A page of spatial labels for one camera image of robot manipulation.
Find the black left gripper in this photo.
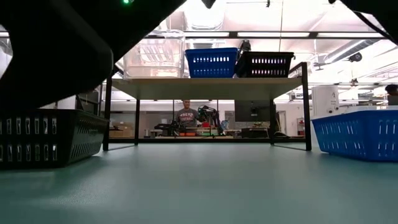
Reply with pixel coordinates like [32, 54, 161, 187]
[113, 0, 217, 55]

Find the white cabinet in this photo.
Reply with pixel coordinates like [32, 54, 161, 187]
[312, 85, 340, 118]

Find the black hanging device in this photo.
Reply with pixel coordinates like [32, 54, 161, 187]
[238, 39, 252, 54]

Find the background work table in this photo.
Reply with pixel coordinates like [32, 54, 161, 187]
[150, 126, 236, 140]

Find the brown cardboard box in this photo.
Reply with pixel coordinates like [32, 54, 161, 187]
[108, 121, 135, 138]

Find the black slotted plastic basket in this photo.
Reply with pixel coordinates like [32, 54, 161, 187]
[234, 51, 295, 79]
[0, 108, 110, 171]

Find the person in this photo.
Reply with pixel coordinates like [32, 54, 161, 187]
[384, 83, 398, 106]
[175, 99, 200, 129]

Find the black wall screen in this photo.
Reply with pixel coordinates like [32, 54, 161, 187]
[234, 100, 271, 123]

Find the wooden shelf board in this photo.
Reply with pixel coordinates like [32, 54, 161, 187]
[111, 77, 303, 102]

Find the black metal shelf frame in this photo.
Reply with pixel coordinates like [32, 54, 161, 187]
[101, 61, 313, 152]

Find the green table mat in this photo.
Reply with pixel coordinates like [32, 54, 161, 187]
[0, 141, 398, 224]

